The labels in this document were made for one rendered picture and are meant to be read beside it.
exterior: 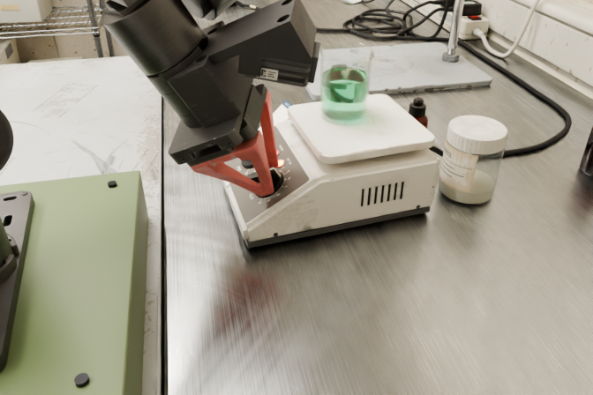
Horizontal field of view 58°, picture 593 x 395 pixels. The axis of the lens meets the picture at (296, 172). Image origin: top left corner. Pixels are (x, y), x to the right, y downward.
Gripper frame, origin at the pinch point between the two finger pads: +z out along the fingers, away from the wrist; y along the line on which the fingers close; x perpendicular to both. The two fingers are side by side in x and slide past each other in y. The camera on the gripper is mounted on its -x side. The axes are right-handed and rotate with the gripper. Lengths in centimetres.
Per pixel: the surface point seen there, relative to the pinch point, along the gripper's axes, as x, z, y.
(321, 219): -3.4, 5.6, -2.2
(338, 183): -6.2, 3.0, -0.7
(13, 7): 155, 4, 163
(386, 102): -10.3, 5.3, 12.3
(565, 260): -22.9, 17.4, -3.6
